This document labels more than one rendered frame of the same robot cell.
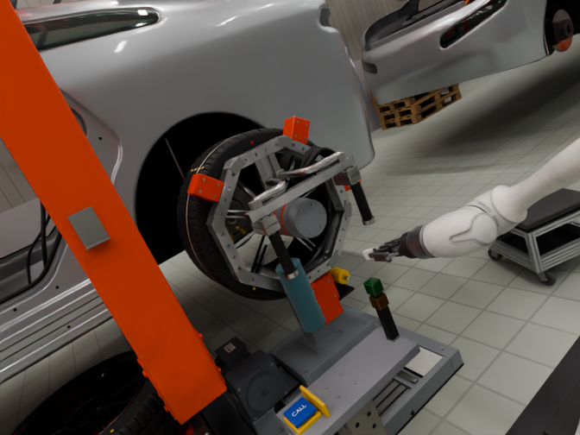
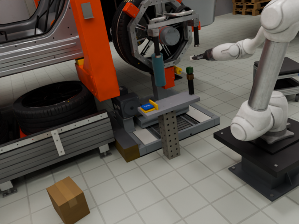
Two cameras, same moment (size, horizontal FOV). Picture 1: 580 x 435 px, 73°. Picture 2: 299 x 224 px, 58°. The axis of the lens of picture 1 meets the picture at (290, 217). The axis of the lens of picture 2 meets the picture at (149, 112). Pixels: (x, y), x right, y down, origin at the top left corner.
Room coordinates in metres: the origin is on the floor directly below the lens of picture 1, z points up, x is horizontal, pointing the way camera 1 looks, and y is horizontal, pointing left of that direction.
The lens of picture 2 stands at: (-0.81, 0.08, 1.27)
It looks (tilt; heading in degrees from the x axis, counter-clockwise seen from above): 26 degrees down; 3
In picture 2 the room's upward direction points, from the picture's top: 9 degrees counter-clockwise
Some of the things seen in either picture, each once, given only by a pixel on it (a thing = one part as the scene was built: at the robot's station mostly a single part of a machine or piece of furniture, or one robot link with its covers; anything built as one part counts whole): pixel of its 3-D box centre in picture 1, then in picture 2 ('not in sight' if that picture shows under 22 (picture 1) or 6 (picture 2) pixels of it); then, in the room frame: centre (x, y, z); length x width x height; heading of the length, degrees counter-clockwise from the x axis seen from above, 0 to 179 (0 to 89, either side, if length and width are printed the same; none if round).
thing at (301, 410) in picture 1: (300, 412); (147, 107); (0.89, 0.19, 0.47); 0.07 x 0.07 x 0.02; 26
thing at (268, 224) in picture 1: (264, 223); (152, 31); (1.14, 0.08, 0.93); 0.09 x 0.05 x 0.05; 26
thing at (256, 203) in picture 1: (257, 182); (154, 13); (1.24, 0.05, 1.03); 0.19 x 0.18 x 0.11; 26
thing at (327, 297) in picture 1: (315, 295); (164, 76); (1.43, 0.03, 0.48); 0.16 x 0.12 x 0.17; 26
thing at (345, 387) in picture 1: (349, 381); (168, 104); (0.96, 0.03, 0.44); 0.43 x 0.17 x 0.03; 116
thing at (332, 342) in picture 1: (312, 319); (159, 89); (1.55, 0.09, 0.32); 0.40 x 0.30 x 0.28; 116
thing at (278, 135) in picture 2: not in sight; (274, 128); (0.61, -0.58, 0.34); 0.22 x 0.18 x 0.06; 108
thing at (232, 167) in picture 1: (285, 216); (161, 34); (1.40, 0.01, 0.85); 0.54 x 0.07 x 0.54; 116
